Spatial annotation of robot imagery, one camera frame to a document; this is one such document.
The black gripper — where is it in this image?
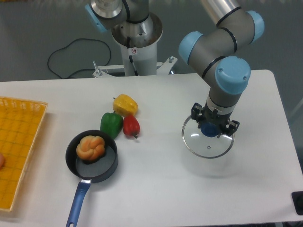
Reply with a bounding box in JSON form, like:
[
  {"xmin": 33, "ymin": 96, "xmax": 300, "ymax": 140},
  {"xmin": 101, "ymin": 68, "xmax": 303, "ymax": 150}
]
[{"xmin": 191, "ymin": 103, "xmax": 240, "ymax": 137}]

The glass pot lid blue knob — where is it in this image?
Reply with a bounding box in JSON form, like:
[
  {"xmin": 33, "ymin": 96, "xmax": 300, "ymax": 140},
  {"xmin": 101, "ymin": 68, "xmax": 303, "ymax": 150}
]
[{"xmin": 182, "ymin": 116, "xmax": 235, "ymax": 159}]

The dark pot blue handle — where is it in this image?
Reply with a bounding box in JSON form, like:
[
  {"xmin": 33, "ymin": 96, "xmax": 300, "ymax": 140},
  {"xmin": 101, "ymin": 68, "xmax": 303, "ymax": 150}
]
[{"xmin": 65, "ymin": 130, "xmax": 118, "ymax": 227}]

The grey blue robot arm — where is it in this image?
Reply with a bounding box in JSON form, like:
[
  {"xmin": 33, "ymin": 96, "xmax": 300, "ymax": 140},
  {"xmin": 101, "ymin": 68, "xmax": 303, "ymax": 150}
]
[{"xmin": 85, "ymin": 0, "xmax": 265, "ymax": 137}]

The red bell pepper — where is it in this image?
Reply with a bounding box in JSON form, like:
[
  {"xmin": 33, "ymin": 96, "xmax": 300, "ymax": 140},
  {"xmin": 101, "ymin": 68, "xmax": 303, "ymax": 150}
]
[{"xmin": 123, "ymin": 115, "xmax": 140, "ymax": 138}]

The yellow bell pepper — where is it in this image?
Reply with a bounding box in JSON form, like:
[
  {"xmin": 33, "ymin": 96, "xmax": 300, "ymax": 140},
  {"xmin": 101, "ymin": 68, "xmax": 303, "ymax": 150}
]
[{"xmin": 113, "ymin": 94, "xmax": 138, "ymax": 116}]

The green bell pepper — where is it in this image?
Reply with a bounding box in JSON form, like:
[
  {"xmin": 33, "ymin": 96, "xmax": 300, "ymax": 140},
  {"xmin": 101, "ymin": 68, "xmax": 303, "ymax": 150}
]
[{"xmin": 100, "ymin": 113, "xmax": 123, "ymax": 139}]

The black device at table edge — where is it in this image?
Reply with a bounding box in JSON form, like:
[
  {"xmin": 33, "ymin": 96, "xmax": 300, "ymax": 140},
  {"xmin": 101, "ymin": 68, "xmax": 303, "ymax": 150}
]
[{"xmin": 291, "ymin": 191, "xmax": 303, "ymax": 215}]

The knotted bread roll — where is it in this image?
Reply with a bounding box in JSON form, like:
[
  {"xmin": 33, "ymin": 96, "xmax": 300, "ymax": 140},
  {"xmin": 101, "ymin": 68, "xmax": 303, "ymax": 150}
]
[{"xmin": 76, "ymin": 135, "xmax": 105, "ymax": 162}]

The yellow plastic basket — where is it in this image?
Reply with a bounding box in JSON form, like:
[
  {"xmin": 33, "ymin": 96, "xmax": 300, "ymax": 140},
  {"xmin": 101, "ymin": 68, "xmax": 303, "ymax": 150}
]
[{"xmin": 0, "ymin": 96, "xmax": 48, "ymax": 212}]

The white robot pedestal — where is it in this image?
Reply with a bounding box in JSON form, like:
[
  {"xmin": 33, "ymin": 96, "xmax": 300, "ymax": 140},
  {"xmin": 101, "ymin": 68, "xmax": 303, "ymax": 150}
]
[{"xmin": 92, "ymin": 12, "xmax": 178, "ymax": 78}]

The black cable on floor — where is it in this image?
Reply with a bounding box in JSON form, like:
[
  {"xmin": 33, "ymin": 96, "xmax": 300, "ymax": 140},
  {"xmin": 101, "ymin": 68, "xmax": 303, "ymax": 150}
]
[{"xmin": 47, "ymin": 38, "xmax": 112, "ymax": 79}]

